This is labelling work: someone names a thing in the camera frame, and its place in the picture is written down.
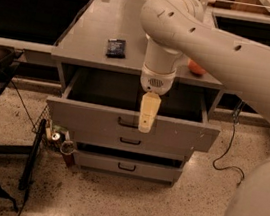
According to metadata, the wire basket with items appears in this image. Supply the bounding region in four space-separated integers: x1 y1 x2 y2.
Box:
32 106 68 152

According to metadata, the dark blue snack packet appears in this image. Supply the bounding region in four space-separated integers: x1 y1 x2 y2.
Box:
106 39 126 59

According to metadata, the grey top drawer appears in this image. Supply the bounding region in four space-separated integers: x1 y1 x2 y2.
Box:
48 67 220 152

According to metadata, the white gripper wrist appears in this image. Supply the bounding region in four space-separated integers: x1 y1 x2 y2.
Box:
138 65 176 133

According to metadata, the black power cable with adapter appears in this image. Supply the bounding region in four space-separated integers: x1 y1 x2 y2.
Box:
209 97 257 186

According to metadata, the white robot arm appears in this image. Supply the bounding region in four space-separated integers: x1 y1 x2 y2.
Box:
140 0 270 216

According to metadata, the grey drawer cabinet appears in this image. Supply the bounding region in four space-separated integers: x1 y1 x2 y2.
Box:
52 0 224 184

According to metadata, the grey middle drawer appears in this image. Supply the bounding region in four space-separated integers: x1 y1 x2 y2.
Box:
69 130 193 161

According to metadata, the grey bottom drawer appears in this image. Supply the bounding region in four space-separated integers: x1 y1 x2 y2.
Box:
73 150 182 183

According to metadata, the grey drawer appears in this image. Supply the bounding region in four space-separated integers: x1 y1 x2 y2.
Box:
73 150 182 183
48 67 220 152
69 130 193 161

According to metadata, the black upright bar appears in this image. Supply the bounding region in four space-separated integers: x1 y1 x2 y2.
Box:
18 119 46 190

